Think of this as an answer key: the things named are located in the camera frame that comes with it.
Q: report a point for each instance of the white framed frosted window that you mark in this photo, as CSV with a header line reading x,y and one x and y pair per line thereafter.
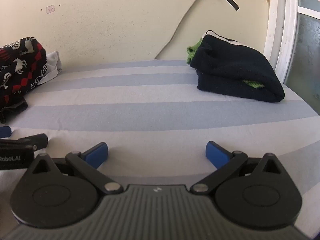
x,y
287,30

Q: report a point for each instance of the pink wall sticker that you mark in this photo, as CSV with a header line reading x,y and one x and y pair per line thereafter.
x,y
50,9

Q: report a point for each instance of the black red white patterned garment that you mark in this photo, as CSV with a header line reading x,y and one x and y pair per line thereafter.
x,y
22,67

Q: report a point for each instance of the white cloth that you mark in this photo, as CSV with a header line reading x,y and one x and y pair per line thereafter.
x,y
53,65

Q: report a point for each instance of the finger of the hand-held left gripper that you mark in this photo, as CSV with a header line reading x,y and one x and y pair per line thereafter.
x,y
4,131
27,141

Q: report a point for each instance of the dark navy green folded garment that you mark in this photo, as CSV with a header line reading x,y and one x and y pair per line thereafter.
x,y
225,67

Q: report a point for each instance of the black cloth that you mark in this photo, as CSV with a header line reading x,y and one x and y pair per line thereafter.
x,y
12,110

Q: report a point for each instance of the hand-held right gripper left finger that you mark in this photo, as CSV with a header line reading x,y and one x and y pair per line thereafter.
x,y
97,154

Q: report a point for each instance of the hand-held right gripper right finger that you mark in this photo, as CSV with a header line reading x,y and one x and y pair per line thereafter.
x,y
217,155

